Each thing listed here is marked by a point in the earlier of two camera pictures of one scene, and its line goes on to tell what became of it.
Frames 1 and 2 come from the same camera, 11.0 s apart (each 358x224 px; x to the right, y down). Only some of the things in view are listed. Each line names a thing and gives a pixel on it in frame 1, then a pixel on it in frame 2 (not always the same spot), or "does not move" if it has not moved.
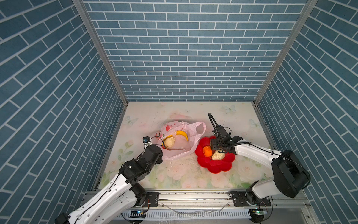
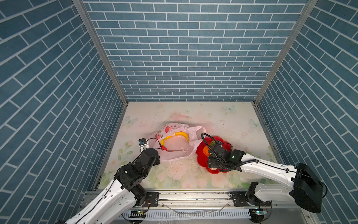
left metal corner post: (84, 13) does not move
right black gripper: (212, 143) -> (210, 164)
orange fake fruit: (207, 151) does not move
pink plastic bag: (180, 139) does not move
